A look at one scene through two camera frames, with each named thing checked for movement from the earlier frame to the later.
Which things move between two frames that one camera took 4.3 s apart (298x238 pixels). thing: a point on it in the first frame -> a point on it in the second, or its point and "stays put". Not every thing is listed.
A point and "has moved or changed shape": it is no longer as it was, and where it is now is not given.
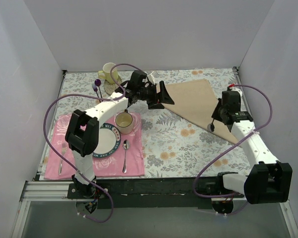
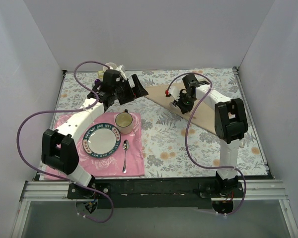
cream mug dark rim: (124, 122) stays put
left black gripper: (154, 93) -> (128, 89)
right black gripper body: (218, 113) -> (180, 105)
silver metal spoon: (126, 145) stays put
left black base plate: (91, 191) stays put
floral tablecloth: (175, 145) stays put
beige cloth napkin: (195, 100) has moved or changed shape
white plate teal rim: (109, 140) stays put
